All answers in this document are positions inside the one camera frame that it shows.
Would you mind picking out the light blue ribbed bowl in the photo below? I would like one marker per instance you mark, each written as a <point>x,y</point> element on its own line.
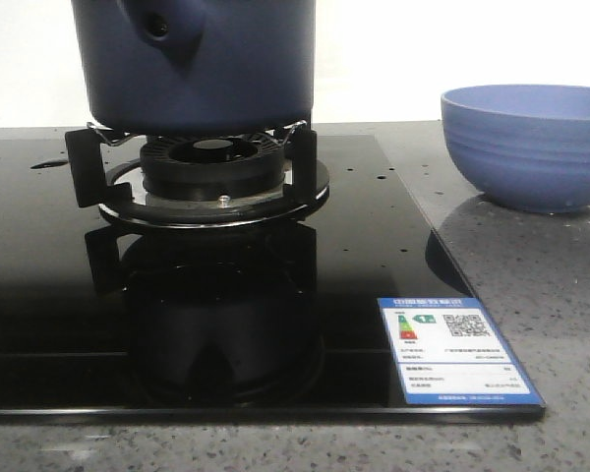
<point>523,146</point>

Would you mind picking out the dark blue cooking pot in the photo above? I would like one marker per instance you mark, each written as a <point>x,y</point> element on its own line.
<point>177,68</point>

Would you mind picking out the black gas burner head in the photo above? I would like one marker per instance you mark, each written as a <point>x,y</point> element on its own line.
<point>204,169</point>

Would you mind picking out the black pot support grate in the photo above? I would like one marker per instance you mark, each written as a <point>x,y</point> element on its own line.
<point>120,194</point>

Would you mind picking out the black glass gas cooktop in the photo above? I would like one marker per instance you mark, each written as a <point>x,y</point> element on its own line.
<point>277,324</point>

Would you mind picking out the blue energy label sticker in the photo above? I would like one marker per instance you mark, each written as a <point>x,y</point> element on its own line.
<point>447,351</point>

